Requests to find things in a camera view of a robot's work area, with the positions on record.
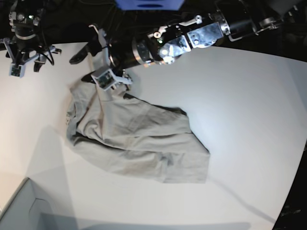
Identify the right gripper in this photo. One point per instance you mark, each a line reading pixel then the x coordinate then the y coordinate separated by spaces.
pixel 35 50

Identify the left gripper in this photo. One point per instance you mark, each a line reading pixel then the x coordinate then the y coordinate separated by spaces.
pixel 123 78

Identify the grey t-shirt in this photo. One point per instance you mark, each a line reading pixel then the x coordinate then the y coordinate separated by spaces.
pixel 121 134

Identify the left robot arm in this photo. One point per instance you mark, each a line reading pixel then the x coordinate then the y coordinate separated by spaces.
pixel 164 44

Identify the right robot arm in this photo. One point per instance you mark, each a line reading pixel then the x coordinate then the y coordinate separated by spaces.
pixel 26 19

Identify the blue box at top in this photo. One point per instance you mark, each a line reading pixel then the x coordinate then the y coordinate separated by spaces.
pixel 138 5

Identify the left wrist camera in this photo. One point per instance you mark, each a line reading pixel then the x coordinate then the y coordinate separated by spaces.
pixel 104 78

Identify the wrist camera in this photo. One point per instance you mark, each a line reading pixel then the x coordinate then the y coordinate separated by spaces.
pixel 17 70
pixel 104 78

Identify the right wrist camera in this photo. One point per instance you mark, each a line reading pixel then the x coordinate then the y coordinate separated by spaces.
pixel 17 70

